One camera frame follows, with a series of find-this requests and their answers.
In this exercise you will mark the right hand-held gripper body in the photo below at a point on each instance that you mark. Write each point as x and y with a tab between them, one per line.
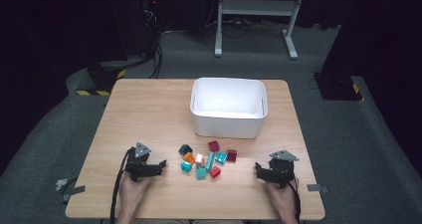
282	172

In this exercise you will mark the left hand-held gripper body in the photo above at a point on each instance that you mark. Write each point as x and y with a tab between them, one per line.
136	167

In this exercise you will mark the cyan square toy brick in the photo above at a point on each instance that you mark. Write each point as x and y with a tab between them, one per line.
186	166

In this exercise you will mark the dark blue toy brick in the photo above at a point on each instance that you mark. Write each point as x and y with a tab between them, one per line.
185	149

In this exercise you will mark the orange-yellow toy brick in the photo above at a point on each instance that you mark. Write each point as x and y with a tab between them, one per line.
189	157

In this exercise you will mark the maroon toy brick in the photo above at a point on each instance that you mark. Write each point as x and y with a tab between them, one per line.
214	146
231	155

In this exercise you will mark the pink toy brick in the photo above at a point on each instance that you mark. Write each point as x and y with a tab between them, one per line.
199	159

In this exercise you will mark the teal sloped toy brick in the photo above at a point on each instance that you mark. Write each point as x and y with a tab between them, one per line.
201	173

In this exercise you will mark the cyan printed toy brick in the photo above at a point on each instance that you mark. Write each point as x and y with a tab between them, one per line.
221	157

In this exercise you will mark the red toy brick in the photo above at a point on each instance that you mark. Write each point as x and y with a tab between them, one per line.
215	172

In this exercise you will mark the long teal toy brick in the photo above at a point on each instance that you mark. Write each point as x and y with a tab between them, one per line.
209	161

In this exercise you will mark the white plastic bin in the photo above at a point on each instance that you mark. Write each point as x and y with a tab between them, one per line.
229	127

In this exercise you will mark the person's right hand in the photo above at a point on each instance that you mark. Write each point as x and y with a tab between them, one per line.
285	199

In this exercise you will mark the person's left hand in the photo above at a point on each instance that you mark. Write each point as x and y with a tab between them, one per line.
129	195

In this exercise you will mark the gray tape strip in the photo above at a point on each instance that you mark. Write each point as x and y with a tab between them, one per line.
316	187
74	190

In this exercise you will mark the black base with yellow stripes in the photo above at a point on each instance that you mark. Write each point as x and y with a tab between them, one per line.
103	78

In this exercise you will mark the black square stand base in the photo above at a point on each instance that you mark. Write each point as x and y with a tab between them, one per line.
336	86

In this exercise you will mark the dark equipment rack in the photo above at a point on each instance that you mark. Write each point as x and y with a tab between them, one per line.
132	18

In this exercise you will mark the black curtain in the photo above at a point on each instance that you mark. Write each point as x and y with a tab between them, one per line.
40	51
381	35

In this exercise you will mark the white metal stand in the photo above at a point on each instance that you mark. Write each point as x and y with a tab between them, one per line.
258	7

